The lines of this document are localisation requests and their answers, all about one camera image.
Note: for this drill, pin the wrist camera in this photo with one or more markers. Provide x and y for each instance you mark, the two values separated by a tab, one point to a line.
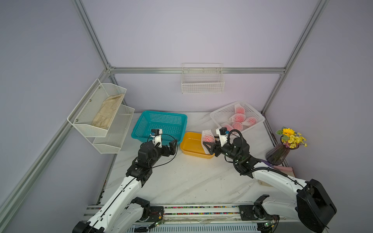
222	135
156	135

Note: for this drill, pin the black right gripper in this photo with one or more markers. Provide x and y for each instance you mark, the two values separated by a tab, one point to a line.
217	146

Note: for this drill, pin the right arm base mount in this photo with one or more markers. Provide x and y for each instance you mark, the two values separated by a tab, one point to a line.
256	211

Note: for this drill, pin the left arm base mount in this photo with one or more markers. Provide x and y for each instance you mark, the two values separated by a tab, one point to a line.
150	213

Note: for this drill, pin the white two-tier wire shelf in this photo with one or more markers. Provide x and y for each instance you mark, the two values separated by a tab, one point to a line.
104	141

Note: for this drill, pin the teal plastic perforated basket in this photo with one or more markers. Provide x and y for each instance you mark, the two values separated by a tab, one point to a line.
173	126

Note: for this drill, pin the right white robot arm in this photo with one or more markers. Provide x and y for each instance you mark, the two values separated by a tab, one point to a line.
309	202

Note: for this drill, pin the netted apple left back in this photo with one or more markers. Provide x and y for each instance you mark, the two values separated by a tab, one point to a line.
237	126

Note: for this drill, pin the dark glass vase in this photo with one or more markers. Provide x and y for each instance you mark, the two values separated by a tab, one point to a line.
278	154

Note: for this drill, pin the yellow plastic tub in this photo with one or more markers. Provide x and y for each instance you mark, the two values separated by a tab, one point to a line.
192	146

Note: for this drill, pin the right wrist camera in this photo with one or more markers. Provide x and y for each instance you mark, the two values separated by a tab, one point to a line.
222	135

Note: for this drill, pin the netted apple centre back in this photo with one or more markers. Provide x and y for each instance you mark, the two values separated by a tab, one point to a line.
237	118

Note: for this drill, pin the yellow flower bouquet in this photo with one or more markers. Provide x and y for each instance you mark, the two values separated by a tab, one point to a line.
291	139

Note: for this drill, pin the white wire wall basket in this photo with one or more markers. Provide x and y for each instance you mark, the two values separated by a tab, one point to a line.
202	78

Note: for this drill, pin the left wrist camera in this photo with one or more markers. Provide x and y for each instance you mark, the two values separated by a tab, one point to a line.
156	135

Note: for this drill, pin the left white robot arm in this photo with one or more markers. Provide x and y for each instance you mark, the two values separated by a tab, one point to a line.
124	208

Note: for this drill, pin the beige cloth in shelf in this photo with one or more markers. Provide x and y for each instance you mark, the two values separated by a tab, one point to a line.
107	111

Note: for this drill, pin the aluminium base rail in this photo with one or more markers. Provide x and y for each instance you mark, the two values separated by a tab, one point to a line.
206	218

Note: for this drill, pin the white plastic perforated basket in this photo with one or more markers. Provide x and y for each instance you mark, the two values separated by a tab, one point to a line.
223	114

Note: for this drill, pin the netted red apple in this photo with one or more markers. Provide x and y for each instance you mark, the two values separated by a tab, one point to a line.
207	137
228	127

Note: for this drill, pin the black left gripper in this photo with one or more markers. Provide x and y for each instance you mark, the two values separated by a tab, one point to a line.
171	149

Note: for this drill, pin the netted apple top back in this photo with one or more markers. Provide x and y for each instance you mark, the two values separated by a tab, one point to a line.
239	109

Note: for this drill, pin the aluminium frame structure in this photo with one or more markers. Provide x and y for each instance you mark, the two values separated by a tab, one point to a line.
16	199

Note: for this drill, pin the purple and pink cloth items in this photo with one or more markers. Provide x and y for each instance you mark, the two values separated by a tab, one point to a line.
286	170

